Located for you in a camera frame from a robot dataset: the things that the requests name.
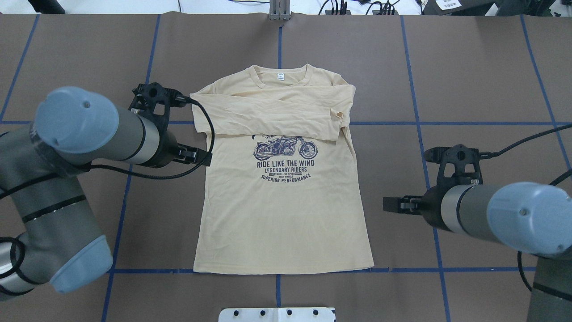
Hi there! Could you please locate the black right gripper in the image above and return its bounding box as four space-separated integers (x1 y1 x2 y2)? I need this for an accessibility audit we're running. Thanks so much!
383 186 447 230

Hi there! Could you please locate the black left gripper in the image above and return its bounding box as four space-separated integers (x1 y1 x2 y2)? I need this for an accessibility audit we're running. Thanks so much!
155 130 212 168

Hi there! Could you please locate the beige long-sleeve printed shirt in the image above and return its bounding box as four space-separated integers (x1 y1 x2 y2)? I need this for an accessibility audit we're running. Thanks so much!
190 64 374 275

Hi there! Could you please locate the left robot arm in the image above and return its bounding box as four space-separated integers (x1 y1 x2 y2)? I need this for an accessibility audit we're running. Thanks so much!
0 82 213 301

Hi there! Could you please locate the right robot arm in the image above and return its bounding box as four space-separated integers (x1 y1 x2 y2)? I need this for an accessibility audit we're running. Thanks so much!
383 182 572 322

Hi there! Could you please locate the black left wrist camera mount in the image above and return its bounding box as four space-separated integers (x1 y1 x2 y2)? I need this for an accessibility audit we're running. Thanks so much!
128 82 191 134

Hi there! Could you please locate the aluminium frame post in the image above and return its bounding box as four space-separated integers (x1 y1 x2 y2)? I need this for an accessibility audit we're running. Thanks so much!
269 0 291 21

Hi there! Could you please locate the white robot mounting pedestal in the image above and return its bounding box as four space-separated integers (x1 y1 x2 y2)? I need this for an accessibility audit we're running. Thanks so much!
218 306 336 322

